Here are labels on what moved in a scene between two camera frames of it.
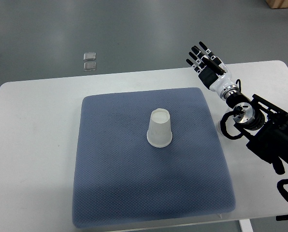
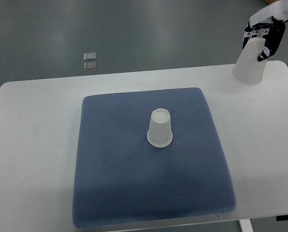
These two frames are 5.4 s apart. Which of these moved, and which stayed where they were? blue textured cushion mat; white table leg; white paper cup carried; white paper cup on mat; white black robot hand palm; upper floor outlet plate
Moved: white paper cup carried; white black robot hand palm
Stayed: upper floor outlet plate; white paper cup on mat; white table leg; blue textured cushion mat
